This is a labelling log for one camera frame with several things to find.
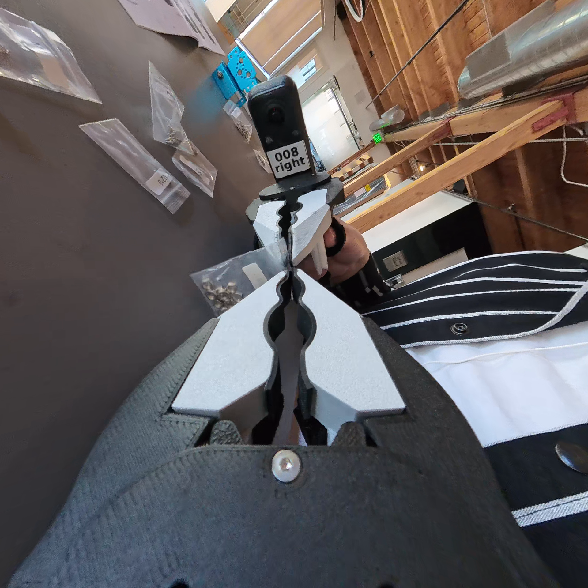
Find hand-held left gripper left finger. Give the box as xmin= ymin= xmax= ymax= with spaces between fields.
xmin=171 ymin=270 xmax=288 ymax=445

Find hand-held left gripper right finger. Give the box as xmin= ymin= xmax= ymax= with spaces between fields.
xmin=294 ymin=268 xmax=408 ymax=445

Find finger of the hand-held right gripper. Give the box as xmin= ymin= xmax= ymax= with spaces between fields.
xmin=254 ymin=202 xmax=288 ymax=251
xmin=289 ymin=190 xmax=331 ymax=267

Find blue metal bracket assembly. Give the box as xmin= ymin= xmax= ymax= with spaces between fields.
xmin=212 ymin=45 xmax=265 ymax=104

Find clear bag of hex nuts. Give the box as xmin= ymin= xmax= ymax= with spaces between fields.
xmin=190 ymin=239 xmax=295 ymax=318

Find person's right forearm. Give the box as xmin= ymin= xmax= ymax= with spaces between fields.
xmin=331 ymin=250 xmax=396 ymax=313

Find dark desk with wooden edge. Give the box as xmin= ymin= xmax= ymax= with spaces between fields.
xmin=0 ymin=0 xmax=295 ymax=584

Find person's right hand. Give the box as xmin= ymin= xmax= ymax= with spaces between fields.
xmin=322 ymin=220 xmax=371 ymax=283

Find clear bag of screws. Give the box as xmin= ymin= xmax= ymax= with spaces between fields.
xmin=224 ymin=100 xmax=254 ymax=138

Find open instruction booklet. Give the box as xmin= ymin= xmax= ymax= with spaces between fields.
xmin=117 ymin=0 xmax=226 ymax=56

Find scattered small clear parts bags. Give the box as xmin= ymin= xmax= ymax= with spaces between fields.
xmin=0 ymin=7 xmax=276 ymax=214

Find person's striped black shirt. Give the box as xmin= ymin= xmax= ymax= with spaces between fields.
xmin=360 ymin=250 xmax=588 ymax=588

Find silver ventilation duct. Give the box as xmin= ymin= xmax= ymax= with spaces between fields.
xmin=457 ymin=0 xmax=588 ymax=99

